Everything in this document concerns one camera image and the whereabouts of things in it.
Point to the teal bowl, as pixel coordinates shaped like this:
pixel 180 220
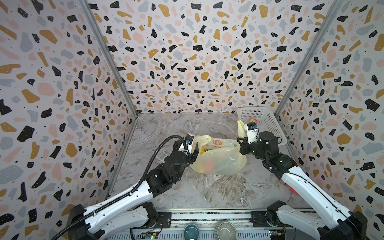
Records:
pixel 191 232

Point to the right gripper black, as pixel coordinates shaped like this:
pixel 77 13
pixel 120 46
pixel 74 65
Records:
pixel 245 145

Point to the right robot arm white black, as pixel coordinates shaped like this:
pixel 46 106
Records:
pixel 334 221

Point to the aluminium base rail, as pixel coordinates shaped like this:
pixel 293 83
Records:
pixel 214 224

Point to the grey ribbed plate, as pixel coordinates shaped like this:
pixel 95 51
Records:
pixel 226 231

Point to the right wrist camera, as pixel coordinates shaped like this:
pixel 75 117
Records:
pixel 252 132

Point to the white plastic mesh basket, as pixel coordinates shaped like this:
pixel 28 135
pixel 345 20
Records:
pixel 266 121

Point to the small red strawberry toy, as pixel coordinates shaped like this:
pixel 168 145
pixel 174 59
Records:
pixel 253 121

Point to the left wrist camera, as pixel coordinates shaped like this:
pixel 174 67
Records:
pixel 189 143

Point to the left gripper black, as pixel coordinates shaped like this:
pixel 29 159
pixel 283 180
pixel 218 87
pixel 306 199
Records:
pixel 192 157

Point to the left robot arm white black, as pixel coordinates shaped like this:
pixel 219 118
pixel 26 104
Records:
pixel 133 208

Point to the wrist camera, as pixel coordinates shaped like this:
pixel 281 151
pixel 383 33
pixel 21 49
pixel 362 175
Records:
pixel 252 132
pixel 189 143

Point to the yellow translucent plastic bag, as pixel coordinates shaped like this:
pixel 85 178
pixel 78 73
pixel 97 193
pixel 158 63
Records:
pixel 218 156

